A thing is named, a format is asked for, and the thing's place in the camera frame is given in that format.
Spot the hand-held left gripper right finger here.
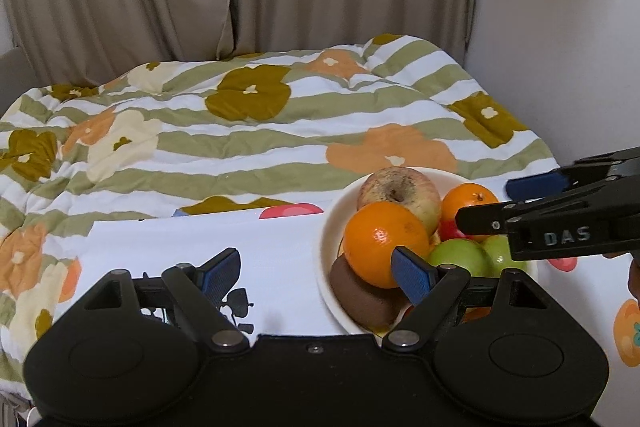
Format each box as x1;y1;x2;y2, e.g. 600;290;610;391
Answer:
382;247;551;353

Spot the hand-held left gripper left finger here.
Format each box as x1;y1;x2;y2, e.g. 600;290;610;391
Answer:
80;248;251;354

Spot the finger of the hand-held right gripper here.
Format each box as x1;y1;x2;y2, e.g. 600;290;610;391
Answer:
506;147;640;200
457;177;640;235

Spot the cherry tomato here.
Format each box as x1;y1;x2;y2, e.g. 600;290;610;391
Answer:
437;219;476;242

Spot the small green apple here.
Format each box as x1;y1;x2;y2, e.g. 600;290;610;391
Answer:
482;234;526;275

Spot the large green apple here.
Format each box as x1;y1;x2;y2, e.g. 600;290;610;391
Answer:
427;238;493;278

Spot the large mandarin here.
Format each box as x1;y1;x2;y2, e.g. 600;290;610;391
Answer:
342;202;431;289

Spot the brown kiwi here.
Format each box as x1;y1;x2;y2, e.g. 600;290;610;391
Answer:
330;254;411;327

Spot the cream cartoon plate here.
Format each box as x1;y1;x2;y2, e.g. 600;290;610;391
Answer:
317;167;538;338

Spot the person's right hand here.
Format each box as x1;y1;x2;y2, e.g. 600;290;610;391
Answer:
625;254;640;300

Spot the large orange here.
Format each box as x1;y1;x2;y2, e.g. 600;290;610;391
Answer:
441;183;501;235

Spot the white persimmon print cloth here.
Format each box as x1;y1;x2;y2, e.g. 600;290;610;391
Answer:
90;202;640;368

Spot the yellowish apple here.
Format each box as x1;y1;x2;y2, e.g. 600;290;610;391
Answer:
356;167;443;235

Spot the striped floral blanket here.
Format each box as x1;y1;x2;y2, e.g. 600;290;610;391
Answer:
0;34;561;388

